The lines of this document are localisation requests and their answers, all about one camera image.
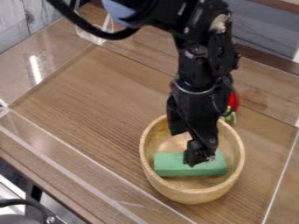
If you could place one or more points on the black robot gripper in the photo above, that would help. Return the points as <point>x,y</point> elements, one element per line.
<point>193,109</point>

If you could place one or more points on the green rectangular block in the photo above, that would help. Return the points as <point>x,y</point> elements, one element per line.
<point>168,165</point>

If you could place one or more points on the brown wooden bowl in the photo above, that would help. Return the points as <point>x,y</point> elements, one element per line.
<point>210,178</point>

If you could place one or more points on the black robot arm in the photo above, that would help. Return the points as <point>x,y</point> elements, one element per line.
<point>198,24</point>

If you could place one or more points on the red plush strawberry toy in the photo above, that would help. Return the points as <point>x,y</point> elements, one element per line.
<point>230,119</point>

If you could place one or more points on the clear acrylic corner bracket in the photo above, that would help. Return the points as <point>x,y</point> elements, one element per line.
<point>90,35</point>

